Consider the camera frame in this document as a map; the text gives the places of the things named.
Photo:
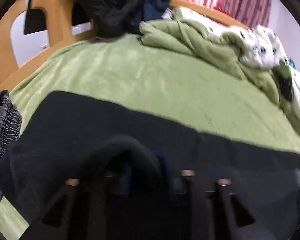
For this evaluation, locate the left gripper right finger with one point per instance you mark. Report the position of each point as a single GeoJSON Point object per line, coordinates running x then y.
{"type": "Point", "coordinates": [208, 196]}

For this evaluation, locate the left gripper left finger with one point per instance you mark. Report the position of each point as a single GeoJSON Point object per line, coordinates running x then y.
{"type": "Point", "coordinates": [90, 207]}

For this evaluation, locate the black pants with white stripe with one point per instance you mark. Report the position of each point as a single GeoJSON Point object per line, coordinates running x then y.
{"type": "Point", "coordinates": [70, 136]}

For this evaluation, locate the grey jeans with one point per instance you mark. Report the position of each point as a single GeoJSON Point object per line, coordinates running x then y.
{"type": "Point", "coordinates": [10, 122]}

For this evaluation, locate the green bed sheet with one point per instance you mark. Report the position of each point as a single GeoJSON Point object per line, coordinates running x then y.
{"type": "Point", "coordinates": [165, 83]}

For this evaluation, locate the green and white floral quilt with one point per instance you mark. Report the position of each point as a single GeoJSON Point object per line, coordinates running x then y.
{"type": "Point", "coordinates": [254, 54]}

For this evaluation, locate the black jacket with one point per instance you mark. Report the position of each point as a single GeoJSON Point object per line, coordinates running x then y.
{"type": "Point", "coordinates": [112, 17]}

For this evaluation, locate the navy blue garment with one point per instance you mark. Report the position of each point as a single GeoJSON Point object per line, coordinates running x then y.
{"type": "Point", "coordinates": [149, 10]}

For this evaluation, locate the wooden bed frame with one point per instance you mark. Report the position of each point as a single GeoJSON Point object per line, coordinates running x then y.
{"type": "Point", "coordinates": [32, 30]}

